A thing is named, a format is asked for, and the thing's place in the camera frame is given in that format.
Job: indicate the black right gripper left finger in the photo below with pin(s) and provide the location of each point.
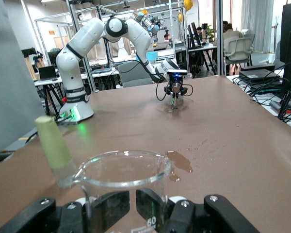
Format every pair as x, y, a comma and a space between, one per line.
109, 208

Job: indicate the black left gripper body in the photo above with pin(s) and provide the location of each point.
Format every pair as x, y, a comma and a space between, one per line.
176, 78

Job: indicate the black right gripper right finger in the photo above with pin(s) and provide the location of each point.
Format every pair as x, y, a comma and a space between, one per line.
150, 206

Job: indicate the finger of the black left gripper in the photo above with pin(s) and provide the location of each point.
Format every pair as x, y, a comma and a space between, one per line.
183, 91
168, 91

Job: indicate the steel jigger measuring cup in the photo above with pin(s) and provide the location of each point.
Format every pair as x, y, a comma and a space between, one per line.
175, 88

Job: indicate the clear glass beaker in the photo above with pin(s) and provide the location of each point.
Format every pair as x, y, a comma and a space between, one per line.
123, 170

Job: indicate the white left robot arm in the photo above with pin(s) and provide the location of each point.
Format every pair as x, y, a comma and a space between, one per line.
75, 80

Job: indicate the green frosted bottle shaker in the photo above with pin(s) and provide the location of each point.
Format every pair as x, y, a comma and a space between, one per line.
53, 145

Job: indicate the gray office chair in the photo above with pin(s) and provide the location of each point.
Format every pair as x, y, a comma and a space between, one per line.
133, 72

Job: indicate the spilled brown liquid puddle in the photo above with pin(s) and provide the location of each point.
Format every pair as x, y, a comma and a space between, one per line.
179, 162

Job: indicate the white office chair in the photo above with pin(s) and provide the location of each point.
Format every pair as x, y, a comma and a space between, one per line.
240, 48

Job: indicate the seated person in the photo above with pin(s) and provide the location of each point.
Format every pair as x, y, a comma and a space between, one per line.
232, 34

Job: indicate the brown table mat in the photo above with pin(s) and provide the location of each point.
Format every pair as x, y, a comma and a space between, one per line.
232, 145

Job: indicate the black electronics box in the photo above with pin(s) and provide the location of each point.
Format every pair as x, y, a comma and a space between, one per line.
259, 75

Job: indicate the black laptop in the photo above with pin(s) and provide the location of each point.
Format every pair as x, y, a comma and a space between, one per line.
47, 72

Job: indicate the gray partition panel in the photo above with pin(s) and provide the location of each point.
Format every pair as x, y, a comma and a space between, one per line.
9, 72

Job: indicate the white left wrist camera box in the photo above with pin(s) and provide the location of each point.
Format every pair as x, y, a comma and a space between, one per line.
177, 71

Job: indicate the aluminium frame post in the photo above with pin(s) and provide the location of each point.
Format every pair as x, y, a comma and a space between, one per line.
72, 12
219, 36

